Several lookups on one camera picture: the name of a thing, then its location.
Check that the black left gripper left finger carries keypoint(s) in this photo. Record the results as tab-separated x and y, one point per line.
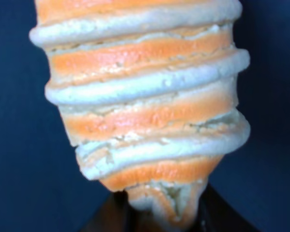
115	215

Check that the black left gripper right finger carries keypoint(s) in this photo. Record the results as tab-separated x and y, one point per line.
216	215

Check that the spiral bread roll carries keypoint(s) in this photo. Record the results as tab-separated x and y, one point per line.
147	92

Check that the black tablecloth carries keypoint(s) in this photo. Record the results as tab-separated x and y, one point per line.
41	188

